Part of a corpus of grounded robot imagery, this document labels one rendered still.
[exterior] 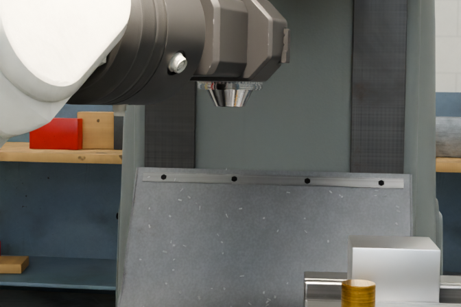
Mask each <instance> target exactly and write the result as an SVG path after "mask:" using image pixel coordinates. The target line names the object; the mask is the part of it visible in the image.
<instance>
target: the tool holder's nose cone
mask: <svg viewBox="0 0 461 307"><path fill-rule="evenodd" d="M207 92H208V94H209V96H210V98H211V100H212V102H213V104H214V106H220V107H244V106H245V105H246V103H247V101H248V99H249V98H250V96H251V94H252V92H253V90H207Z"/></svg>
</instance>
